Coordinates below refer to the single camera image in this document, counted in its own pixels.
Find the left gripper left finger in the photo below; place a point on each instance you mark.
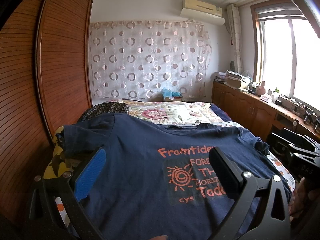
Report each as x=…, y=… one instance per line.
x=71, y=187

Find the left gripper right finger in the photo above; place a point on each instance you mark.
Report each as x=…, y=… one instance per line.
x=271, y=218

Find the navy printed t-shirt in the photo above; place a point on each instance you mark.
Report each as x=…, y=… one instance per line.
x=157, y=179

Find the person right hand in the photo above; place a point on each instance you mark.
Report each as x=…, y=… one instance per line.
x=299, y=196

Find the orange fruit print bedsheet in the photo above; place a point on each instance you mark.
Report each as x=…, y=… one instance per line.
x=274, y=160

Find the yellow patterned pillow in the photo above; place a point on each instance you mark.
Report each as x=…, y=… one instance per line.
x=59, y=163

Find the long wooden cabinet desk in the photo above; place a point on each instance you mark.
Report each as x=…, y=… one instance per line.
x=259, y=117

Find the pink piggy bank figurine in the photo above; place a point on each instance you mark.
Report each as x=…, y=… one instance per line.
x=260, y=88

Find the stack of papers and books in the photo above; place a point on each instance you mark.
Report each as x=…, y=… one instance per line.
x=232, y=79

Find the floral quilt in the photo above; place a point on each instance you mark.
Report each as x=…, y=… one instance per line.
x=173, y=113

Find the tissue box with blue bag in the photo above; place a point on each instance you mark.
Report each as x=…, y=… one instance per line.
x=169, y=95

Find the tied beige window curtain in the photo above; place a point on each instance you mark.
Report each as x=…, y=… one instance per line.
x=235, y=30

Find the brown louvered wardrobe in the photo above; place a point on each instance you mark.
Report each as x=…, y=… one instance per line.
x=44, y=84

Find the circle patterned sheer curtain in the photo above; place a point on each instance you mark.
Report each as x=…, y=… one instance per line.
x=137, y=60

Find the window with brown frame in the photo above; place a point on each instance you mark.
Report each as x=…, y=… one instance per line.
x=287, y=51

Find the black ring patterned cloth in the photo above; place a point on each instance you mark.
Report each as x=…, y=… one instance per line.
x=102, y=108

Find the wall air conditioner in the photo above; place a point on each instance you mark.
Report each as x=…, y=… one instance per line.
x=202, y=11

